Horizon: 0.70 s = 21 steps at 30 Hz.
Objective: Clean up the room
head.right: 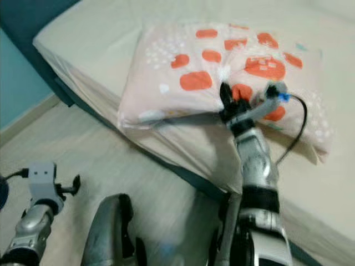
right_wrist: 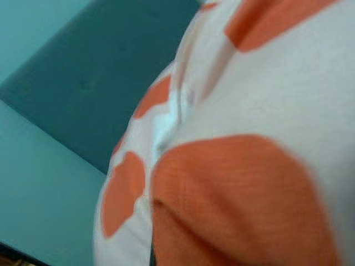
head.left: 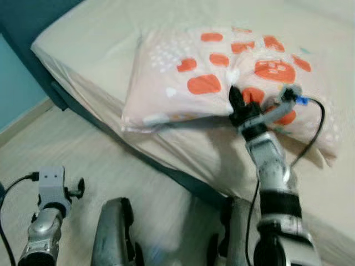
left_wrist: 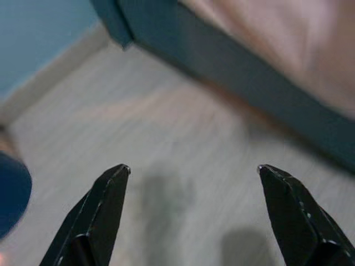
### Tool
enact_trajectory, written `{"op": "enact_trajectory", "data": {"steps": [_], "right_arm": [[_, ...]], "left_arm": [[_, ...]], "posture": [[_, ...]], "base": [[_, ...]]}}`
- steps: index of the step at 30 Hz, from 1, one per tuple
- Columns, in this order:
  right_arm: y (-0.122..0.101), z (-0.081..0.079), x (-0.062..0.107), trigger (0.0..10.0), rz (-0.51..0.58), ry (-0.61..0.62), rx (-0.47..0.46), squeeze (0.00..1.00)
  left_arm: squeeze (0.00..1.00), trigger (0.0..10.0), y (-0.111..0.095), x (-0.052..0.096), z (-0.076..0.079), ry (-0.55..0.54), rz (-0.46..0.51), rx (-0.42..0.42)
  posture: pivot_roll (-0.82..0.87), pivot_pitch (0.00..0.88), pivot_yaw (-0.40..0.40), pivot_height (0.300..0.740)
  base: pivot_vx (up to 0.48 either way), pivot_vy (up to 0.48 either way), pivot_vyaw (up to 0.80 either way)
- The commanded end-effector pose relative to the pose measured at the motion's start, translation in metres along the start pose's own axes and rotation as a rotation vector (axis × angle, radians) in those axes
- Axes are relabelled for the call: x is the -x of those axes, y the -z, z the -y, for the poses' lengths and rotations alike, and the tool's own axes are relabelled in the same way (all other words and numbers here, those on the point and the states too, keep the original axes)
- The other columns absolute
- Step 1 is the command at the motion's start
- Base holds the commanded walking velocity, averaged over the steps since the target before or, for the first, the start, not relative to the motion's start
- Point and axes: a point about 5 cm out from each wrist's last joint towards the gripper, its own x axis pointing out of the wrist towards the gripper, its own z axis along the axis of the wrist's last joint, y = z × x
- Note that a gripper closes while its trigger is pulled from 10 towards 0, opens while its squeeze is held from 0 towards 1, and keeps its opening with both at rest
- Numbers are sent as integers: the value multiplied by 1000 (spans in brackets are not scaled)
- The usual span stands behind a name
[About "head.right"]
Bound pink orange patterned pillow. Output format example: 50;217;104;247
119;22;331;164

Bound grey right robot leg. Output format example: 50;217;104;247
208;194;242;266

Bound bed with cream sheet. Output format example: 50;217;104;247
32;0;355;266

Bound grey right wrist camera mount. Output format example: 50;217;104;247
247;80;290;125

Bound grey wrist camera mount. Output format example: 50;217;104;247
247;80;290;125
28;162;64;208

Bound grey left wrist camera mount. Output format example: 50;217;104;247
28;162;64;208

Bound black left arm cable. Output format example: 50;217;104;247
0;169;28;183

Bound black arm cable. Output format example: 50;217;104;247
0;169;28;183
275;93;309;167

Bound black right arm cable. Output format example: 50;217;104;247
275;93;309;167

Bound blue upholstered bed frame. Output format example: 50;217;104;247
0;0;228;195

